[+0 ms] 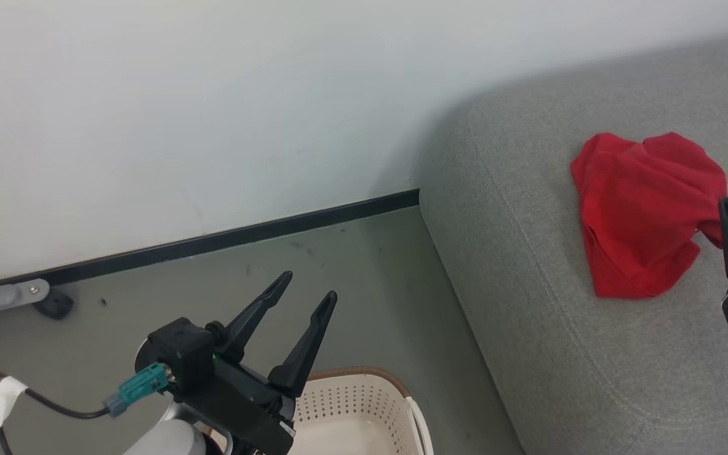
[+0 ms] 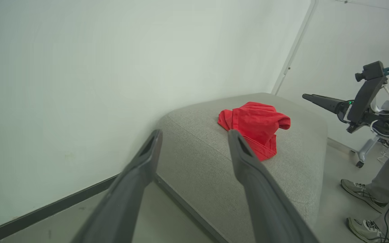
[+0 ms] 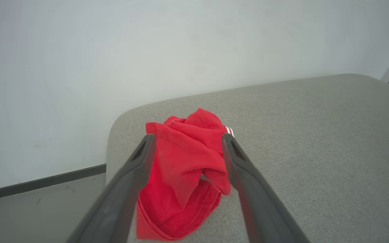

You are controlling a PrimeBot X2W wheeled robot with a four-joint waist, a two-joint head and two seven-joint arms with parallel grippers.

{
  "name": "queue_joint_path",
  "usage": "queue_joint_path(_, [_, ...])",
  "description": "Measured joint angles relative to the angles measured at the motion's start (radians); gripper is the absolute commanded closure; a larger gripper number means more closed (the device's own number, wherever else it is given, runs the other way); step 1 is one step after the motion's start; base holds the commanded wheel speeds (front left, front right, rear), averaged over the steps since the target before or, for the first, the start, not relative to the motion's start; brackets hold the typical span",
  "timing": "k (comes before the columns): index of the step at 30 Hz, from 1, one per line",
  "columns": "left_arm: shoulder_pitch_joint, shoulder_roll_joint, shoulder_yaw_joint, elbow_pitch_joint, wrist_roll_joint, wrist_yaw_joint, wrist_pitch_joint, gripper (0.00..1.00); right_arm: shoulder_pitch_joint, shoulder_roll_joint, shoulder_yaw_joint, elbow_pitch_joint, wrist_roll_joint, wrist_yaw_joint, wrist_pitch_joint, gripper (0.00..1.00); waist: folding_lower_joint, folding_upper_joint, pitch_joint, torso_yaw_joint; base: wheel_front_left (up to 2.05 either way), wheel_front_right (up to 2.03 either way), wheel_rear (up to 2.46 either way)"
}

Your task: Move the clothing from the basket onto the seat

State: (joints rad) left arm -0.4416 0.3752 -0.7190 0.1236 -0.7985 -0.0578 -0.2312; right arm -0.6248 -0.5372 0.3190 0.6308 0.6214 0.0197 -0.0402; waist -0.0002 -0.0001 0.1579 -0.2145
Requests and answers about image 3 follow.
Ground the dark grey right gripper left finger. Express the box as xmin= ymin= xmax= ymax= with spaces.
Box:
xmin=66 ymin=134 xmax=157 ymax=243

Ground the red garment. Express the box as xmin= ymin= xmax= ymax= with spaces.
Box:
xmin=135 ymin=108 xmax=235 ymax=241

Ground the black baseboard strip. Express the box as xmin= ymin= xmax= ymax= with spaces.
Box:
xmin=0 ymin=164 xmax=107 ymax=203

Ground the grey fabric sofa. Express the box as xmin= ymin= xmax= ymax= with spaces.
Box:
xmin=106 ymin=74 xmax=389 ymax=243

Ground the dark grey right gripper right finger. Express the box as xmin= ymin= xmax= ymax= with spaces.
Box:
xmin=222 ymin=134 xmax=312 ymax=243

